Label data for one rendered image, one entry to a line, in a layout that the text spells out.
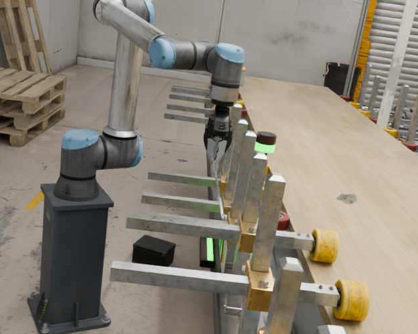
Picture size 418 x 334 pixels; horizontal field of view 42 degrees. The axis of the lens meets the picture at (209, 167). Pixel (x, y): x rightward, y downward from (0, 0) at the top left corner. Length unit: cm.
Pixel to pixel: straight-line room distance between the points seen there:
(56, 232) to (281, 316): 156
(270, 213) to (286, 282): 25
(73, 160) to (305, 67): 756
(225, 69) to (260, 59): 781
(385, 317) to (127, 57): 146
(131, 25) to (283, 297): 124
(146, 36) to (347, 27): 795
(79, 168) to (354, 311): 144
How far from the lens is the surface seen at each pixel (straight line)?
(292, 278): 87
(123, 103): 229
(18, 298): 279
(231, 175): 185
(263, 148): 155
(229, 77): 166
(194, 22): 941
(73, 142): 226
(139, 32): 184
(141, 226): 133
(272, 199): 108
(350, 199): 186
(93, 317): 260
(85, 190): 232
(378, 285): 137
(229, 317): 148
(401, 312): 129
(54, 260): 239
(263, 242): 111
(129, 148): 234
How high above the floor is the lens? 150
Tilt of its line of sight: 18 degrees down
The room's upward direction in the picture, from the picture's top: 8 degrees clockwise
